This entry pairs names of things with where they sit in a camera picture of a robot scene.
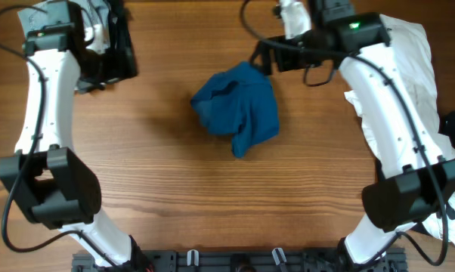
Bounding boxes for blue shirt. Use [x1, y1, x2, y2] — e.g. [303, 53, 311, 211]
[190, 61, 280, 158]

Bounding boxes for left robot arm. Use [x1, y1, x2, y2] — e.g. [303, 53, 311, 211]
[0, 0, 153, 271]

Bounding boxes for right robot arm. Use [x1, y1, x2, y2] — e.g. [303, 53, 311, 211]
[258, 1, 455, 271]

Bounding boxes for white shirt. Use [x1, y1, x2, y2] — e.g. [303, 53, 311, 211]
[343, 14, 455, 250]

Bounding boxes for black folded garment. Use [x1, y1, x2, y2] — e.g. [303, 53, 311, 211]
[76, 0, 138, 94]

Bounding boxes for light blue folded jeans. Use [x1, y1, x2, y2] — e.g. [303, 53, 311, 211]
[17, 0, 110, 54]

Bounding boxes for right black cable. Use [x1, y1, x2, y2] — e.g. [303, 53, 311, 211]
[239, 0, 450, 267]

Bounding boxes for black cable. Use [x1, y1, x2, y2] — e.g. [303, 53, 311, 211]
[239, 0, 450, 267]
[0, 4, 107, 267]

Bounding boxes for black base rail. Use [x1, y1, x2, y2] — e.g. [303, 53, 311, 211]
[71, 248, 408, 272]

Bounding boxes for left black cable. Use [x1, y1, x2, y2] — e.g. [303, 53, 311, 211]
[0, 4, 107, 267]

